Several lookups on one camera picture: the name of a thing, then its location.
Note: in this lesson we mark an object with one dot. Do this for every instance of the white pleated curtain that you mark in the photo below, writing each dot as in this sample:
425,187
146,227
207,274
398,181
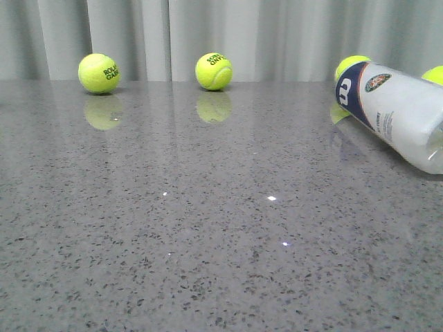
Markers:
283,41

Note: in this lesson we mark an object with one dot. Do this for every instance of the white Wilson tennis ball can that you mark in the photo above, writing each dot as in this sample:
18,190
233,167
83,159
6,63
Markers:
403,111

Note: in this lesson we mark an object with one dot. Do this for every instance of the yellow tennis ball centre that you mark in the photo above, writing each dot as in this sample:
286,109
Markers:
213,71

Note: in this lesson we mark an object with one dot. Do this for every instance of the yellow tennis ball far right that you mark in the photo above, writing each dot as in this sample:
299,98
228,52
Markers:
434,75

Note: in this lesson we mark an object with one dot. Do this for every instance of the yellow tennis ball far left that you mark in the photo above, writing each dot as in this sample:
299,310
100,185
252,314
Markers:
98,73

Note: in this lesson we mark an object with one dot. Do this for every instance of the yellow tennis ball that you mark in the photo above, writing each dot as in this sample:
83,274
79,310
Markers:
213,71
347,62
434,75
98,73

